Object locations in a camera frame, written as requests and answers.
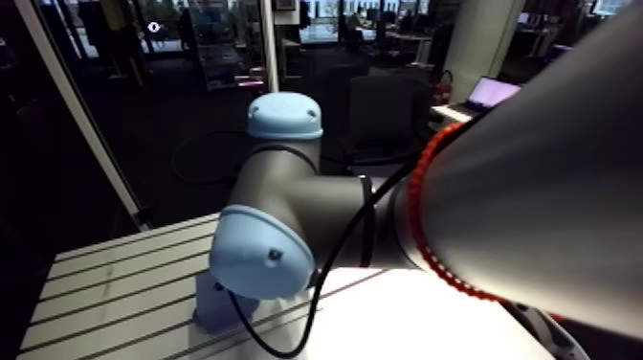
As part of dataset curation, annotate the dark office chair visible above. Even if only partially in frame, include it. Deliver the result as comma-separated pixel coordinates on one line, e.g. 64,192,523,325
343,74,432,165

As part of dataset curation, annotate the open laptop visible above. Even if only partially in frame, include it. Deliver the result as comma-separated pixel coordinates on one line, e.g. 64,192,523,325
448,76,522,120

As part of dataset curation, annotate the black cable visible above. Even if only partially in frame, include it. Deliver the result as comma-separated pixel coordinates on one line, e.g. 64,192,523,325
226,112,490,360

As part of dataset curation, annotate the white frame post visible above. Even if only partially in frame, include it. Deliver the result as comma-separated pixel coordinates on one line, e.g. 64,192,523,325
13,0,151,232

